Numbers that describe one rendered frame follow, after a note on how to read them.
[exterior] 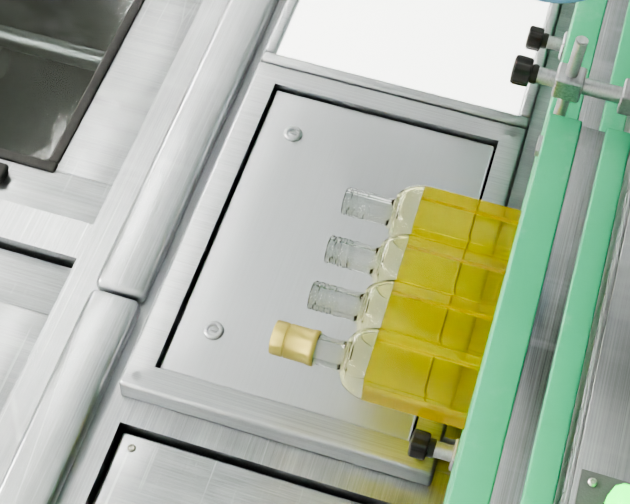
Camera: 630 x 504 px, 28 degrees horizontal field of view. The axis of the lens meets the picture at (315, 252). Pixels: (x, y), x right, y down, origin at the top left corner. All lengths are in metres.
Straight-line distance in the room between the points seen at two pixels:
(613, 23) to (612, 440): 0.57
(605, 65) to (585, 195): 0.27
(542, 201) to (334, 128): 0.43
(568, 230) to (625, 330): 0.12
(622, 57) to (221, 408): 0.57
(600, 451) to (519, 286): 0.17
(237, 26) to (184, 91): 0.11
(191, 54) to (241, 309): 0.39
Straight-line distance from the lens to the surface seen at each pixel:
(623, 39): 1.43
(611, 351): 1.06
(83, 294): 1.42
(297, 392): 1.32
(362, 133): 1.51
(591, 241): 1.14
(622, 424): 1.03
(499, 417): 1.03
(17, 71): 1.66
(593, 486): 1.00
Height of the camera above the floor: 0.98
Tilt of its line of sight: 8 degrees up
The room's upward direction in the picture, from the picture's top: 75 degrees counter-clockwise
